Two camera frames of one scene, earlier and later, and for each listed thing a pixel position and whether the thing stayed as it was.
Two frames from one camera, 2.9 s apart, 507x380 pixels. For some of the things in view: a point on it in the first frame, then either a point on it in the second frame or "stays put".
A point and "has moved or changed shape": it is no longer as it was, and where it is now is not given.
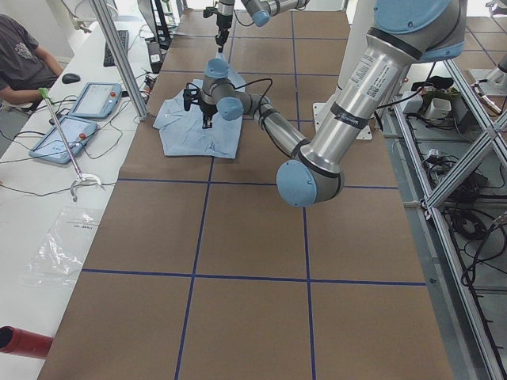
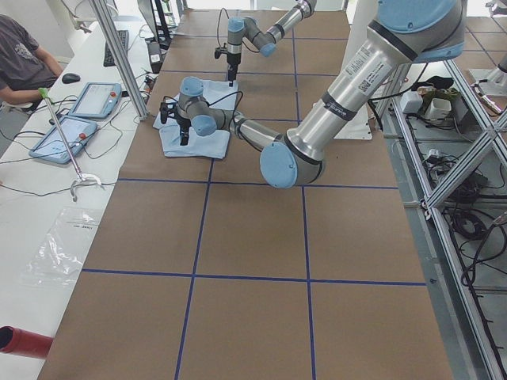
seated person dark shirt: x=26 y=66 stays put
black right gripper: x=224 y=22 to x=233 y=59
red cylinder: x=21 y=342 stays put
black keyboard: x=108 y=61 stays put
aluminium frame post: x=111 y=31 stays put
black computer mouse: x=70 y=77 stays put
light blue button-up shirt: x=183 y=133 has moved or changed shape
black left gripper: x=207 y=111 to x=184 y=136
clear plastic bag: x=59 y=256 stays put
